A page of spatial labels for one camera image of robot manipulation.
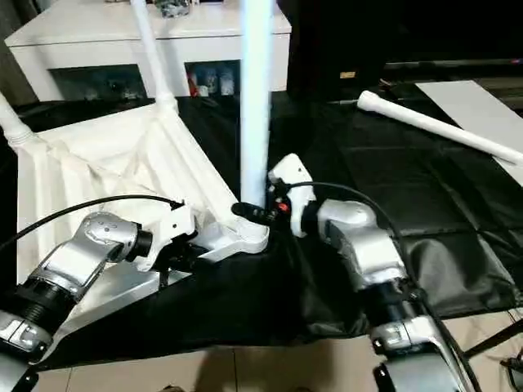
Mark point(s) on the black tangled bundle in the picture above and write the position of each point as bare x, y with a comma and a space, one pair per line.
175, 9

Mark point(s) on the grey curtain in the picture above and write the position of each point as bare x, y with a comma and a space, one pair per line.
12, 65

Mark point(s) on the white plastic table top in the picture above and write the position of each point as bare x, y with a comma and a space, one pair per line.
102, 155

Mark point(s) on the small yellow label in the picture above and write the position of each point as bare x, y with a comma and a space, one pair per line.
348, 75

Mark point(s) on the black floor device with label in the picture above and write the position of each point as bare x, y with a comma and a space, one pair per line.
514, 369

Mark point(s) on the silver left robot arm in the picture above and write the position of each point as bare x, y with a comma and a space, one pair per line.
81, 253

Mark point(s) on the black work mat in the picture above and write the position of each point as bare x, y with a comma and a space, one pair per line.
388, 183

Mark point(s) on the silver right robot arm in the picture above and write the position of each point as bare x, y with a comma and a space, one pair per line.
367, 245

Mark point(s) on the white cabinet with glass doors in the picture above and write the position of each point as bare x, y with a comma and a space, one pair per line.
81, 36

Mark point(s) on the white flat board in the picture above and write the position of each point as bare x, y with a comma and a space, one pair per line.
478, 110

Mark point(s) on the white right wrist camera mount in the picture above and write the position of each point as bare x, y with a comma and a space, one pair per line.
294, 171

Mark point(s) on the white plastic table leg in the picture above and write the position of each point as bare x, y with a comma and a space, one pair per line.
14, 122
255, 102
437, 122
153, 53

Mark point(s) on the black tripod leg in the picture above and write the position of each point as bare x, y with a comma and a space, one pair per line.
496, 337

